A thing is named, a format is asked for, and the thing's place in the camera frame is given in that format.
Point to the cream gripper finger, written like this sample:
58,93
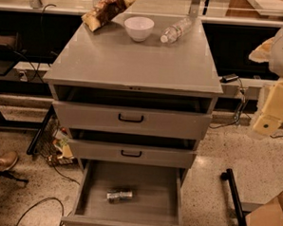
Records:
270,115
262,53

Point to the silver redbull can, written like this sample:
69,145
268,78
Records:
114,196

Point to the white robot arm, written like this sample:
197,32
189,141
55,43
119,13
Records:
275,66

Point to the grey top drawer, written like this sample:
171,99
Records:
157,123

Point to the grey drawer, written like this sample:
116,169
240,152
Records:
157,123
110,151
156,196

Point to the grey drawer cabinet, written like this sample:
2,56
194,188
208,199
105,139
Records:
107,67

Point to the grey bottom drawer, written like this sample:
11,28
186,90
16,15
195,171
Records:
156,196

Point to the grey middle drawer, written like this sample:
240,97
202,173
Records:
110,151

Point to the black power adapter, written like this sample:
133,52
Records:
229,78

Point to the clear plastic water bottle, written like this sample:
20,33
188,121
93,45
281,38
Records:
174,32

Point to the cardboard box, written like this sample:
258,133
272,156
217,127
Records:
269,214

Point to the white bowl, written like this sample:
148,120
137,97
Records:
139,28

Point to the brown chip bag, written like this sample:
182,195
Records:
104,11

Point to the brown shoe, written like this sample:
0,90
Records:
8,160

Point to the black metal cart frame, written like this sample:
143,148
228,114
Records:
242,209

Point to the black top drawer handle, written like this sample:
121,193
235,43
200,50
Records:
122,118

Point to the black drawer handle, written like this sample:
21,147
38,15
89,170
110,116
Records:
131,154
122,118

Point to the black middle drawer handle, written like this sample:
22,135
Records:
131,154

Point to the wire basket with items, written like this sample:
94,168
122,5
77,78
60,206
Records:
53,146

